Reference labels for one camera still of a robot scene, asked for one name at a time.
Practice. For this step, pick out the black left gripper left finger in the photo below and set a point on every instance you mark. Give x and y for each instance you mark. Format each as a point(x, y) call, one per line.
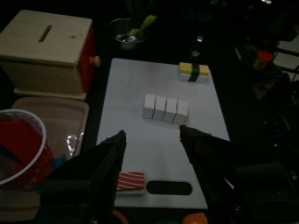
point(90, 175)

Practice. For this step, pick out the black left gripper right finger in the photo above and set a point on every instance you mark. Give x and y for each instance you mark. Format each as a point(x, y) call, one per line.
point(210, 163)

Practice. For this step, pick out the yellow egg sushi toy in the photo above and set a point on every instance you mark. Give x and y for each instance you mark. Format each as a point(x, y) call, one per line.
point(193, 70)

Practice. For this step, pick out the small blue toy piece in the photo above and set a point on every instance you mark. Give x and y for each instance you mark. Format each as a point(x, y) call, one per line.
point(61, 161)

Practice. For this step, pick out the brown and white block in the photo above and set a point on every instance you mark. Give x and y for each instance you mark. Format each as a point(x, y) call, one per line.
point(132, 180)

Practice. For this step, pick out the red plastic cup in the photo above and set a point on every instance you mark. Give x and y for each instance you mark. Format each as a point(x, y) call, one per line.
point(45, 172)

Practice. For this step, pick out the white cutting board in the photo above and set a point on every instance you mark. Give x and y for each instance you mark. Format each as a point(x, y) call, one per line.
point(156, 145)

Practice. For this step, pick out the small red-brown round dish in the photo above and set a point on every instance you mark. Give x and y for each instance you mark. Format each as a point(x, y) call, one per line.
point(120, 217)

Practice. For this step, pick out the small orange toy ball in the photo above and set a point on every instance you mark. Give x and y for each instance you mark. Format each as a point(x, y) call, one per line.
point(196, 218)

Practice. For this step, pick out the pink plastic tray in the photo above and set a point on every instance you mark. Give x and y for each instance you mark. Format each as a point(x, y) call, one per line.
point(58, 116)

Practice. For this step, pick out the small orange yellow object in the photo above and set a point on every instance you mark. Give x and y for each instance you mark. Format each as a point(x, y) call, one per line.
point(264, 59)

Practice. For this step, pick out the wooden box with red side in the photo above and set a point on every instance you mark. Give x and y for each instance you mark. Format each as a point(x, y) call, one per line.
point(48, 38)

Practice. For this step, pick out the yellow-green toy utensil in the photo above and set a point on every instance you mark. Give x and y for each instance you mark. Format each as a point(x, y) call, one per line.
point(149, 22)

